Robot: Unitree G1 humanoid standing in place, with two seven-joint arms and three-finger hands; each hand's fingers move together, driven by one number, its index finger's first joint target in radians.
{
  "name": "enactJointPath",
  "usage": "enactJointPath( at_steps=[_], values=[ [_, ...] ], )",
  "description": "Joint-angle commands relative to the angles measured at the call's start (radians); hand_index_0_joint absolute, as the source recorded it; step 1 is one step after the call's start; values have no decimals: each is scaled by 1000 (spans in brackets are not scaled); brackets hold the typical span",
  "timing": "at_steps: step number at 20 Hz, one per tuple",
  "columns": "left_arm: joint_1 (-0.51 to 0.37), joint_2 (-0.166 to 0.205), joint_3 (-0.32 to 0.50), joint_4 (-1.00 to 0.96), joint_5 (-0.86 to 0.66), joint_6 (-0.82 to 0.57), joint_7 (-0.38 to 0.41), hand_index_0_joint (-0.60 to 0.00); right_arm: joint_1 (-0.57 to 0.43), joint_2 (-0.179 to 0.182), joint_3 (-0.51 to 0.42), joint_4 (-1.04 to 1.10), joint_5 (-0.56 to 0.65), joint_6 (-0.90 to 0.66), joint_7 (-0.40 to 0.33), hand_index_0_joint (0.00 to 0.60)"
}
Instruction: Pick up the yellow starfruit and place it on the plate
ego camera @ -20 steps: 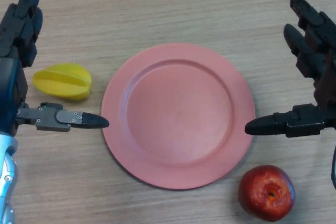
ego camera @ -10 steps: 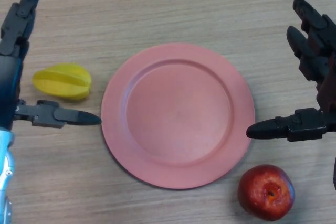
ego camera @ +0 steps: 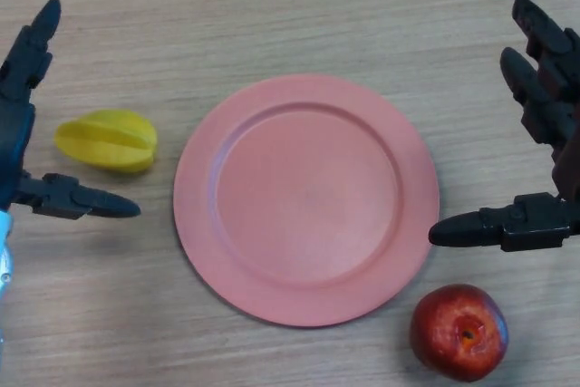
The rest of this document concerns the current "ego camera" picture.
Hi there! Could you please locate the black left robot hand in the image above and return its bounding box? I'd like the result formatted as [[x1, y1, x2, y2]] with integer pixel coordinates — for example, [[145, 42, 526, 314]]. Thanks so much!
[[0, 0, 142, 221]]

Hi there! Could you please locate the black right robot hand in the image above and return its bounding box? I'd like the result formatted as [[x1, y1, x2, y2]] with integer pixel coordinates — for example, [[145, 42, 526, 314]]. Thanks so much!
[[428, 0, 580, 253]]

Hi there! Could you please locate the yellow starfruit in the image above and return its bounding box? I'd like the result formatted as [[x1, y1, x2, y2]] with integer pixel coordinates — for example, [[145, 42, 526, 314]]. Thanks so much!
[[54, 108, 160, 175]]

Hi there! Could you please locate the pink round plate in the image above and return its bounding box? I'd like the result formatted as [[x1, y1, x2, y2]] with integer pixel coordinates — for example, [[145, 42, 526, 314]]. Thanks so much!
[[172, 73, 440, 328]]

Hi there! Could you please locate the red apple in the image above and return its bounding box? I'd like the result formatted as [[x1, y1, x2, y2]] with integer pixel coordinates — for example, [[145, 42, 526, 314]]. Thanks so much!
[[409, 284, 510, 382]]

